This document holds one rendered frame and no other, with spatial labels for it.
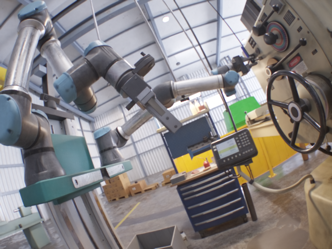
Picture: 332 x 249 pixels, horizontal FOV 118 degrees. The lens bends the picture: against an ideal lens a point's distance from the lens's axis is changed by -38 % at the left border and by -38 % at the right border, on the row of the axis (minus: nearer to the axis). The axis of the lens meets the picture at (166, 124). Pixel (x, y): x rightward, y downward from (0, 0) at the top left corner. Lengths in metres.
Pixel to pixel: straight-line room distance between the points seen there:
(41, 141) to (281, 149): 3.72
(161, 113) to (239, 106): 4.49
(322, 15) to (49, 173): 1.14
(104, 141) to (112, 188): 7.24
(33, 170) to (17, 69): 0.29
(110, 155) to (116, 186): 7.10
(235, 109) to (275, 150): 1.78
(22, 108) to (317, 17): 1.04
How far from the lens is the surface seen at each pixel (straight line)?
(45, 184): 0.48
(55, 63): 0.65
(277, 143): 3.67
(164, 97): 0.85
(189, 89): 0.83
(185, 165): 3.18
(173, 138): 2.54
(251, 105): 4.87
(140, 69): 0.40
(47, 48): 0.72
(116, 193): 8.11
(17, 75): 0.52
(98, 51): 0.45
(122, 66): 0.41
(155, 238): 2.05
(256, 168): 3.48
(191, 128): 2.52
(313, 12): 0.82
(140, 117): 0.99
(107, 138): 0.93
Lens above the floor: 1.37
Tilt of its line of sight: 9 degrees up
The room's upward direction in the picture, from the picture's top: 22 degrees counter-clockwise
